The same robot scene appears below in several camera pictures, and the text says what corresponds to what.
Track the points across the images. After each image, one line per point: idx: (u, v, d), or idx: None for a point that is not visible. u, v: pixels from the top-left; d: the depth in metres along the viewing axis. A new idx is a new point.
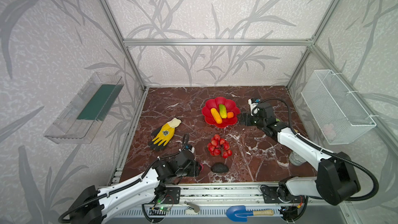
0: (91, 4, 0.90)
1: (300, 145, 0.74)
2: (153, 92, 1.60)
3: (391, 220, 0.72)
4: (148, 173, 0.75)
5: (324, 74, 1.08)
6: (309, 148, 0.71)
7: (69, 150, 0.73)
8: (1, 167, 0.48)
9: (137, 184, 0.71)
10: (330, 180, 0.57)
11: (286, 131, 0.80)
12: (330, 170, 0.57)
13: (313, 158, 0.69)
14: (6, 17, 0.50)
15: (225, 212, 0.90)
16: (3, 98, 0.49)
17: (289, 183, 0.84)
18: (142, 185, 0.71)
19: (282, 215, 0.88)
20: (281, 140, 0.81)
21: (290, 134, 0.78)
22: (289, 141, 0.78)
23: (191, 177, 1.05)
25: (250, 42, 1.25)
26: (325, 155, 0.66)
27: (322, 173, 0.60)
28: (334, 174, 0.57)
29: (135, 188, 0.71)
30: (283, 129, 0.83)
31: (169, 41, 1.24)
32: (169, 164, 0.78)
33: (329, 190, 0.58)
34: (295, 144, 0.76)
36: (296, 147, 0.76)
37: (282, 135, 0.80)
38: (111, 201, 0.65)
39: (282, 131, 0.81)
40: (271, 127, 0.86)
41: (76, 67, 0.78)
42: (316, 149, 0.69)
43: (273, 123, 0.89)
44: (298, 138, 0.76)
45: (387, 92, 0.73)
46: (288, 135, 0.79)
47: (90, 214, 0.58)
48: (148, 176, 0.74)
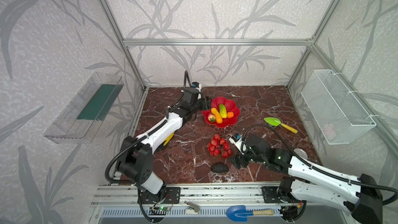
0: (91, 4, 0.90)
1: (321, 179, 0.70)
2: (153, 92, 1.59)
3: (391, 220, 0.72)
4: (171, 116, 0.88)
5: (324, 74, 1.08)
6: (335, 181, 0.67)
7: (69, 149, 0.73)
8: (1, 167, 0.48)
9: (165, 125, 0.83)
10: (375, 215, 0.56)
11: (297, 165, 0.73)
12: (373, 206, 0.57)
13: (343, 192, 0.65)
14: (6, 16, 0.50)
15: (225, 212, 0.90)
16: (3, 98, 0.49)
17: (296, 193, 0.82)
18: (171, 123, 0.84)
19: (282, 215, 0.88)
20: (295, 174, 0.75)
21: (304, 167, 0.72)
22: (307, 175, 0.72)
23: (191, 177, 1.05)
25: (250, 42, 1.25)
26: (355, 186, 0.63)
27: (364, 209, 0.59)
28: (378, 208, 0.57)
29: (166, 127, 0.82)
30: (292, 160, 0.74)
31: (169, 41, 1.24)
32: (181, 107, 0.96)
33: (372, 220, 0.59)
34: (313, 177, 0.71)
36: (316, 180, 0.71)
37: (296, 170, 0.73)
38: (153, 140, 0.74)
39: (293, 166, 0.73)
40: (275, 162, 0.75)
41: (76, 67, 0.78)
42: (341, 180, 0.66)
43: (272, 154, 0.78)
44: (315, 169, 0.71)
45: (387, 92, 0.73)
46: (302, 169, 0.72)
47: (141, 151, 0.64)
48: (172, 117, 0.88)
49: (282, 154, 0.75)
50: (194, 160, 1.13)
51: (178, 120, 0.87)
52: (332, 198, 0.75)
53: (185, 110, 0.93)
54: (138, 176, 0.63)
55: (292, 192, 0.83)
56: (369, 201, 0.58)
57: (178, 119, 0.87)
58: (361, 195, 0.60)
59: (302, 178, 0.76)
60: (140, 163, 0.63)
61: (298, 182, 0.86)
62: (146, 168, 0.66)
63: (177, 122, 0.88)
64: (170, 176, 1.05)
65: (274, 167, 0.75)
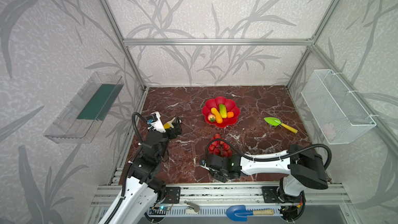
0: (91, 4, 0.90)
1: (265, 166, 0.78)
2: (153, 92, 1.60)
3: (391, 220, 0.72)
4: (129, 185, 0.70)
5: (324, 74, 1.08)
6: (272, 163, 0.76)
7: (69, 149, 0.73)
8: (1, 167, 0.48)
9: (122, 204, 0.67)
10: (309, 178, 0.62)
11: (245, 164, 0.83)
12: (301, 171, 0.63)
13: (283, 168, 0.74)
14: (6, 16, 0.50)
15: (225, 212, 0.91)
16: (3, 98, 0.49)
17: (287, 191, 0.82)
18: (128, 199, 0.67)
19: (282, 215, 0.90)
20: (250, 172, 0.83)
21: (251, 162, 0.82)
22: (255, 169, 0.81)
23: (191, 177, 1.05)
25: (250, 42, 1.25)
26: (285, 160, 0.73)
27: (299, 177, 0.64)
28: (306, 171, 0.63)
29: (123, 207, 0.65)
30: (241, 163, 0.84)
31: (169, 41, 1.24)
32: (144, 160, 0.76)
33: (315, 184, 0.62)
34: (259, 168, 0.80)
36: (264, 169, 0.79)
37: (246, 169, 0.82)
38: None
39: (243, 168, 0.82)
40: (232, 170, 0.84)
41: (76, 67, 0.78)
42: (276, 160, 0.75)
43: (228, 163, 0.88)
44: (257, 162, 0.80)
45: (387, 92, 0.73)
46: (250, 165, 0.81)
47: None
48: (129, 187, 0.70)
49: (234, 159, 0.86)
50: (194, 160, 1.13)
51: (138, 188, 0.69)
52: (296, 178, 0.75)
53: (149, 167, 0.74)
54: None
55: (284, 191, 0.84)
56: (297, 168, 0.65)
57: (138, 188, 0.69)
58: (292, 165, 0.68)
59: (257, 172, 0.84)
60: None
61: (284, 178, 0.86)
62: None
63: (140, 190, 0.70)
64: (170, 176, 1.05)
65: (233, 174, 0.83)
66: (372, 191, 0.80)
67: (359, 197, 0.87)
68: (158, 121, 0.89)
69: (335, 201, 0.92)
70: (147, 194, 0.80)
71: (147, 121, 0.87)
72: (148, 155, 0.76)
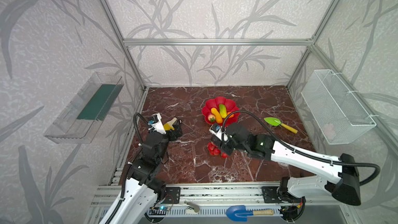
0: (91, 4, 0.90)
1: (304, 162, 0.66)
2: (153, 92, 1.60)
3: (391, 220, 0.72)
4: (129, 187, 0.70)
5: (324, 74, 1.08)
6: (318, 164, 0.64)
7: (69, 149, 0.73)
8: (2, 167, 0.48)
9: (121, 205, 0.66)
10: (357, 194, 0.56)
11: (280, 150, 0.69)
12: (354, 186, 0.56)
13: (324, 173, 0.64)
14: (6, 16, 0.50)
15: (225, 212, 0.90)
16: (3, 98, 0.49)
17: (292, 190, 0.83)
18: (128, 201, 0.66)
19: (282, 215, 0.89)
20: (279, 159, 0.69)
21: (287, 151, 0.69)
22: (290, 160, 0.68)
23: (191, 177, 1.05)
25: (250, 42, 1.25)
26: (337, 166, 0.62)
27: (346, 190, 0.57)
28: (357, 187, 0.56)
29: (122, 209, 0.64)
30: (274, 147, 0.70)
31: (169, 41, 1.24)
32: (143, 162, 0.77)
33: (353, 198, 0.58)
34: (296, 162, 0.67)
36: (298, 164, 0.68)
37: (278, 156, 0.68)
38: None
39: (275, 153, 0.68)
40: (258, 149, 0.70)
41: (76, 67, 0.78)
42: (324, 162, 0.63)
43: (252, 140, 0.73)
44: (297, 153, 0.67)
45: (387, 92, 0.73)
46: (285, 154, 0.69)
47: None
48: (129, 188, 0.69)
49: (264, 139, 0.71)
50: (194, 160, 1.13)
51: (137, 190, 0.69)
52: (316, 185, 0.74)
53: (148, 168, 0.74)
54: None
55: (288, 189, 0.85)
56: (351, 181, 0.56)
57: (137, 190, 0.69)
58: (345, 176, 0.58)
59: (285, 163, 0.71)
60: None
61: (291, 180, 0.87)
62: None
63: (139, 191, 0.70)
64: (170, 176, 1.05)
65: (257, 154, 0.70)
66: (372, 191, 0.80)
67: (359, 197, 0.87)
68: (159, 123, 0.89)
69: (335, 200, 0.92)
70: (147, 194, 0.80)
71: (149, 123, 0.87)
72: (148, 156, 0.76)
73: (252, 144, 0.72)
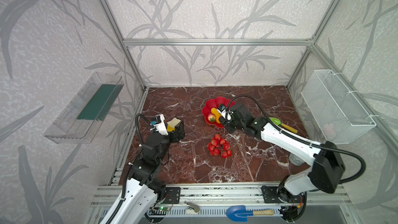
0: (91, 4, 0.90)
1: (288, 141, 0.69)
2: (153, 92, 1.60)
3: (391, 220, 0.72)
4: (129, 187, 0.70)
5: (324, 74, 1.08)
6: (298, 144, 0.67)
7: (69, 149, 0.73)
8: (1, 167, 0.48)
9: (122, 206, 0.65)
10: (326, 174, 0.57)
11: (269, 129, 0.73)
12: (325, 166, 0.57)
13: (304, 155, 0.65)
14: (6, 16, 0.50)
15: (225, 212, 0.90)
16: (3, 98, 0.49)
17: (287, 185, 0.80)
18: (129, 201, 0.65)
19: (282, 215, 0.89)
20: (267, 138, 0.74)
21: (275, 130, 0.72)
22: (276, 140, 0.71)
23: (191, 177, 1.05)
25: (250, 42, 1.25)
26: (315, 149, 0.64)
27: (317, 169, 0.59)
28: (329, 169, 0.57)
29: (123, 209, 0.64)
30: (266, 126, 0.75)
31: (169, 41, 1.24)
32: (144, 162, 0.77)
33: (325, 182, 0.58)
34: (282, 141, 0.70)
36: (283, 144, 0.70)
37: (267, 135, 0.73)
38: None
39: (265, 130, 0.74)
40: (252, 126, 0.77)
41: (76, 67, 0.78)
42: (306, 144, 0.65)
43: (251, 120, 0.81)
44: (284, 134, 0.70)
45: (387, 92, 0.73)
46: (273, 132, 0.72)
47: None
48: (129, 189, 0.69)
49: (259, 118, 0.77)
50: (194, 160, 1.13)
51: (137, 190, 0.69)
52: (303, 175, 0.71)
53: (149, 168, 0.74)
54: None
55: (285, 185, 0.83)
56: (323, 162, 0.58)
57: (138, 190, 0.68)
58: (318, 156, 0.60)
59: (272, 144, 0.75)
60: None
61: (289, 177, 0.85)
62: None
63: (139, 192, 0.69)
64: (170, 176, 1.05)
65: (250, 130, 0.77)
66: (372, 191, 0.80)
67: (359, 197, 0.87)
68: (161, 123, 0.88)
69: (335, 201, 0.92)
70: (147, 195, 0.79)
71: (151, 123, 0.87)
72: (148, 157, 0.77)
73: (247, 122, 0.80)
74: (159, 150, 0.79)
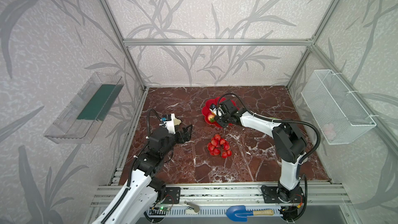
0: (91, 5, 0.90)
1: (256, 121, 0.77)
2: (153, 92, 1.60)
3: (391, 220, 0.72)
4: (134, 177, 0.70)
5: (324, 74, 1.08)
6: (264, 121, 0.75)
7: (69, 150, 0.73)
8: (2, 167, 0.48)
9: (127, 195, 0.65)
10: (282, 143, 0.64)
11: (245, 114, 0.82)
12: (280, 135, 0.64)
13: (269, 130, 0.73)
14: (6, 16, 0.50)
15: (225, 212, 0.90)
16: (3, 98, 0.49)
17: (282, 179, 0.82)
18: (133, 191, 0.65)
19: (282, 215, 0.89)
20: (243, 123, 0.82)
21: (248, 114, 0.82)
22: (250, 122, 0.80)
23: (191, 177, 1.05)
25: (250, 42, 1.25)
26: (276, 123, 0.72)
27: (276, 139, 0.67)
28: (284, 138, 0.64)
29: (128, 198, 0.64)
30: (244, 113, 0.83)
31: (169, 41, 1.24)
32: (149, 155, 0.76)
33: (285, 151, 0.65)
34: (253, 123, 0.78)
36: (255, 125, 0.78)
37: (243, 118, 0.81)
38: None
39: (242, 116, 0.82)
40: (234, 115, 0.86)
41: (76, 67, 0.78)
42: (269, 121, 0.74)
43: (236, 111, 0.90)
44: (255, 116, 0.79)
45: (387, 92, 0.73)
46: (247, 116, 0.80)
47: None
48: (134, 179, 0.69)
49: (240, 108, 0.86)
50: (194, 160, 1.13)
51: (143, 179, 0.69)
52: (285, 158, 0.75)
53: (153, 161, 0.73)
54: None
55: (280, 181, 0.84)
56: (280, 132, 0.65)
57: (143, 180, 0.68)
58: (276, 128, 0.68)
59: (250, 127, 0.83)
60: None
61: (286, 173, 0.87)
62: None
63: (144, 183, 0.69)
64: (170, 176, 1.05)
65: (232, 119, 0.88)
66: (372, 192, 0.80)
67: (359, 197, 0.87)
68: (170, 121, 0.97)
69: (335, 201, 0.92)
70: (147, 192, 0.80)
71: (161, 119, 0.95)
72: (154, 150, 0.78)
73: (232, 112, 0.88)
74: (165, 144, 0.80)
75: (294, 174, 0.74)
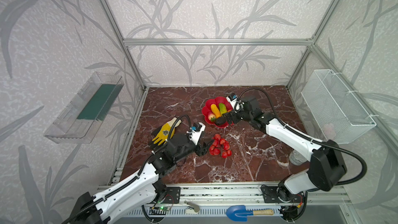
0: (91, 4, 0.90)
1: (289, 137, 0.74)
2: (153, 92, 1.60)
3: (391, 219, 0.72)
4: (145, 169, 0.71)
5: (324, 74, 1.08)
6: (300, 139, 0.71)
7: (69, 149, 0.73)
8: (2, 167, 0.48)
9: (134, 182, 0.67)
10: (322, 168, 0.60)
11: (274, 124, 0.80)
12: (322, 160, 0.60)
13: (304, 149, 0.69)
14: (6, 16, 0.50)
15: (225, 212, 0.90)
16: (3, 98, 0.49)
17: (287, 182, 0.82)
18: (141, 181, 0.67)
19: (282, 215, 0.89)
20: (271, 132, 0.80)
21: (279, 125, 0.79)
22: (280, 134, 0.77)
23: (191, 177, 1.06)
25: (250, 42, 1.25)
26: (316, 145, 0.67)
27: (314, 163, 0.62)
28: (326, 164, 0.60)
29: (133, 186, 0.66)
30: (271, 121, 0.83)
31: (169, 41, 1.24)
32: (164, 156, 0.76)
33: (322, 178, 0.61)
34: (285, 136, 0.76)
36: (286, 139, 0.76)
37: (271, 128, 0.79)
38: (109, 205, 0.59)
39: (270, 124, 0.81)
40: (258, 120, 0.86)
41: (76, 67, 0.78)
42: (306, 139, 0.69)
43: (259, 114, 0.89)
44: (287, 129, 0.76)
45: (387, 92, 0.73)
46: (276, 127, 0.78)
47: (88, 220, 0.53)
48: (145, 171, 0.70)
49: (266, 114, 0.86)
50: (194, 160, 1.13)
51: (153, 176, 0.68)
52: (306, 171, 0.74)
53: (167, 164, 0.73)
54: None
55: (284, 182, 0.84)
56: (321, 156, 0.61)
57: (152, 177, 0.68)
58: (316, 151, 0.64)
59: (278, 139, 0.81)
60: None
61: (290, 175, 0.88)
62: None
63: (152, 180, 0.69)
64: (170, 176, 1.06)
65: (256, 124, 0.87)
66: (372, 191, 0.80)
67: (359, 197, 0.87)
68: (199, 133, 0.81)
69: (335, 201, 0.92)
70: (148, 189, 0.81)
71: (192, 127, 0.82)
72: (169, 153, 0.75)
73: (256, 115, 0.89)
74: (182, 151, 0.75)
75: (307, 188, 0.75)
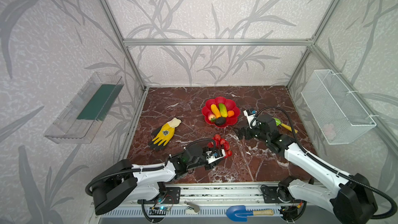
0: (91, 4, 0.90)
1: (311, 165, 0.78)
2: (153, 92, 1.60)
3: (391, 220, 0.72)
4: (168, 165, 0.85)
5: (324, 74, 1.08)
6: (324, 170, 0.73)
7: (69, 149, 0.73)
8: (1, 167, 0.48)
9: (159, 170, 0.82)
10: (351, 206, 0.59)
11: (294, 149, 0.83)
12: (350, 198, 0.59)
13: (328, 181, 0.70)
14: (6, 16, 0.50)
15: (225, 212, 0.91)
16: (3, 98, 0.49)
17: (292, 187, 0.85)
18: (164, 172, 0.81)
19: (282, 215, 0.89)
20: (289, 157, 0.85)
21: (299, 152, 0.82)
22: (299, 160, 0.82)
23: (191, 177, 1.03)
25: (250, 42, 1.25)
26: (342, 179, 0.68)
27: (341, 199, 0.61)
28: (355, 201, 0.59)
29: (159, 174, 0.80)
30: (290, 145, 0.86)
31: (169, 41, 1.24)
32: (180, 160, 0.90)
33: (350, 215, 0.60)
34: (306, 163, 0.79)
36: (307, 166, 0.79)
37: (291, 153, 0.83)
38: (142, 178, 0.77)
39: (289, 149, 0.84)
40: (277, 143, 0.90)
41: (76, 67, 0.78)
42: (331, 172, 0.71)
43: (276, 137, 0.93)
44: (308, 156, 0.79)
45: (387, 92, 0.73)
46: (297, 153, 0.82)
47: (125, 183, 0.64)
48: (168, 166, 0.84)
49: (284, 138, 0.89)
50: None
51: (173, 172, 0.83)
52: (322, 194, 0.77)
53: (182, 167, 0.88)
54: (102, 203, 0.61)
55: (288, 187, 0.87)
56: (349, 193, 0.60)
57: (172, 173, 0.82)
58: (344, 186, 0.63)
59: (297, 164, 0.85)
60: (117, 191, 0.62)
61: (296, 181, 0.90)
62: (113, 202, 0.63)
63: (170, 176, 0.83)
64: None
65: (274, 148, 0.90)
66: None
67: None
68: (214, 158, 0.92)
69: None
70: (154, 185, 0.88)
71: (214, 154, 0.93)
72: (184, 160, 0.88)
73: (273, 138, 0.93)
74: (195, 160, 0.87)
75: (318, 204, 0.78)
